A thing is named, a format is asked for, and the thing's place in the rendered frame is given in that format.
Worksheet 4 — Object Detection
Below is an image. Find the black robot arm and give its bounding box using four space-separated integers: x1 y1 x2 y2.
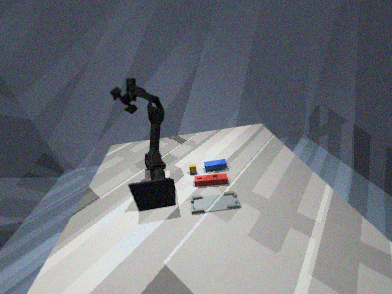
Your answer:
125 78 166 180

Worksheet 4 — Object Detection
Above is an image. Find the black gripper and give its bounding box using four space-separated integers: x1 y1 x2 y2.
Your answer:
110 87 138 114

